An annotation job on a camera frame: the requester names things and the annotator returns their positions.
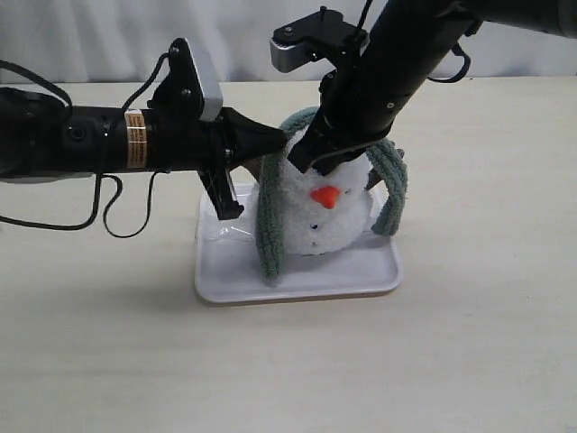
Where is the white square plastic tray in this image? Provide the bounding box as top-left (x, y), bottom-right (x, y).
top-left (195, 196), bottom-right (403, 305)

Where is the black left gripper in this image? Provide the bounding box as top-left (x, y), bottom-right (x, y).
top-left (142, 107), bottom-right (287, 220)

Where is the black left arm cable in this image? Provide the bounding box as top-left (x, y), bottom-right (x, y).
top-left (0, 51), bottom-right (175, 239)

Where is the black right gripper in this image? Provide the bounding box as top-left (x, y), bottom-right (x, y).
top-left (288, 40), bottom-right (433, 176)

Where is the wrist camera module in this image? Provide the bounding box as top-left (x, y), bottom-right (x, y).
top-left (270, 6), bottom-right (369, 73)
top-left (151, 37), bottom-right (224, 122)

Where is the white plush snowman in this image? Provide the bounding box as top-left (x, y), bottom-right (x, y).
top-left (245, 148), bottom-right (407, 256)

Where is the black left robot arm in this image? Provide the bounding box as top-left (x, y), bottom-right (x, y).
top-left (1, 87), bottom-right (286, 220)

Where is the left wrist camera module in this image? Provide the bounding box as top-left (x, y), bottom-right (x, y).
top-left (151, 37), bottom-right (224, 122)

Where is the green knitted scarf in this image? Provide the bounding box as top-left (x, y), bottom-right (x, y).
top-left (251, 106), bottom-right (408, 281)

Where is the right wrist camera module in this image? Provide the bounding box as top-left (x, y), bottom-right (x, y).
top-left (270, 6), bottom-right (369, 73)

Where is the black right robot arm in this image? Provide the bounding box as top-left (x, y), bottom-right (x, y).
top-left (271, 1), bottom-right (576, 175)

